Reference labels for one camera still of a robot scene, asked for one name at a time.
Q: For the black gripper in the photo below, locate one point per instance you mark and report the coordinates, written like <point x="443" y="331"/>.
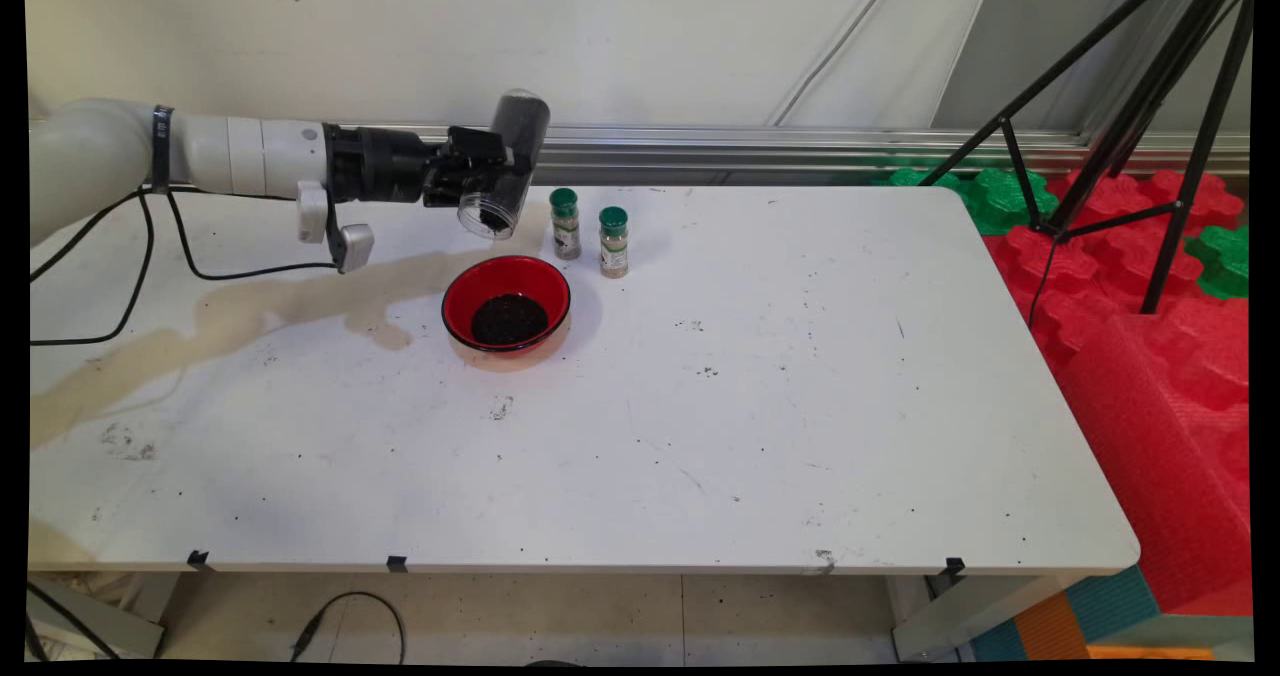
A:
<point x="380" y="166"/>

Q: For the clear plastic jar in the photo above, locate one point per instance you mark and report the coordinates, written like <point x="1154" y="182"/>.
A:
<point x="525" y="121"/>

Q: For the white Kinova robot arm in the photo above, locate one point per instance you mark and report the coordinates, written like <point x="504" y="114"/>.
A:
<point x="230" y="156"/>

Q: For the red bowl black rim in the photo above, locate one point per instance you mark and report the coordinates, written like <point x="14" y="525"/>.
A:
<point x="480" y="286"/>

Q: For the green-capped spice bottle dark label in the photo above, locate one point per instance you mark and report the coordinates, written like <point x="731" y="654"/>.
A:
<point x="566" y="236"/>

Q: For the black seed pile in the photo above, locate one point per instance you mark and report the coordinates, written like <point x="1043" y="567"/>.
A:
<point x="510" y="321"/>

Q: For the green-capped spice bottle tan contents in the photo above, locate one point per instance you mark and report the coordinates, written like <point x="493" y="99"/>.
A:
<point x="614" y="251"/>

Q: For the green foam puzzle piece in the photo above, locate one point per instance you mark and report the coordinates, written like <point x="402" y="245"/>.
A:
<point x="1225" y="266"/>
<point x="985" y="206"/>

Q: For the grey table leg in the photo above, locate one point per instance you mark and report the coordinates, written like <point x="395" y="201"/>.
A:
<point x="130" y="636"/>
<point x="960" y="621"/>

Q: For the red foam puzzle mat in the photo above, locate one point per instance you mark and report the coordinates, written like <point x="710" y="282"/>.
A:
<point x="1090" y="276"/>

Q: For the black tripod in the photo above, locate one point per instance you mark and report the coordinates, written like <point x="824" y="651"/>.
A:
<point x="1190" y="156"/>

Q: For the red foam block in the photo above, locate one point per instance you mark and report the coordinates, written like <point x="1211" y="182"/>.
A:
<point x="1170" y="456"/>

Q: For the teal and orange foam mat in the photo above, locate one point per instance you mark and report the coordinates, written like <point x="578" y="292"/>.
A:
<point x="1110" y="606"/>

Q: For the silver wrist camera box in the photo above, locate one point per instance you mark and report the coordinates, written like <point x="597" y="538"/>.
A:
<point x="355" y="246"/>

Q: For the aluminium wall rail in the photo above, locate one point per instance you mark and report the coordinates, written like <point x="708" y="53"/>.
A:
<point x="700" y="146"/>

